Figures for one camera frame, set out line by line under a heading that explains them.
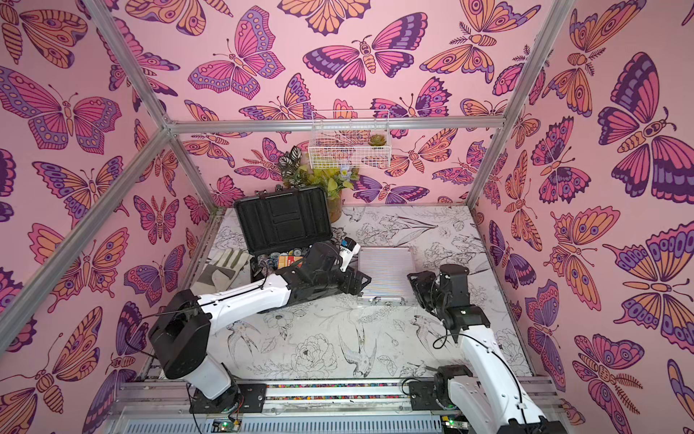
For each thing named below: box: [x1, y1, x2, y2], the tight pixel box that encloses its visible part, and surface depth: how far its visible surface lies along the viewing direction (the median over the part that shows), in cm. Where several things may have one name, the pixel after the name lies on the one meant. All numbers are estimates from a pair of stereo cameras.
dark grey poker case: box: [234, 186, 333, 283], surface depth 101 cm
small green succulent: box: [367, 133, 387, 147], surface depth 94 cm
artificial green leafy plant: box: [278, 145, 359, 199], surface depth 103 cm
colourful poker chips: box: [257, 247, 310, 277], surface depth 99 cm
